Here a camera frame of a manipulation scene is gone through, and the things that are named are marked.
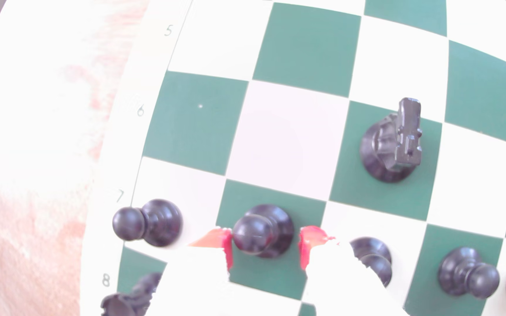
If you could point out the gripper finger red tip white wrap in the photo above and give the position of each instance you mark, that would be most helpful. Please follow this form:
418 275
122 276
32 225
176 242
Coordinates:
341 285
196 281

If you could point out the black chess pawn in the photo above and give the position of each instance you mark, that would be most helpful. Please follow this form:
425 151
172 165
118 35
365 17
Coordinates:
468 272
150 223
374 256
264 230

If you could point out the black chess rook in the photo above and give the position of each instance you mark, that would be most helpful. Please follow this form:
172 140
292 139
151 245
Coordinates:
132 300

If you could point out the black chess knight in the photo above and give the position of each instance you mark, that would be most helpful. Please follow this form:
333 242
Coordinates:
393 145

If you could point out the green and white chess board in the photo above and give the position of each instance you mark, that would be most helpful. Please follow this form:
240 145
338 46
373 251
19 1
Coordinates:
305 48

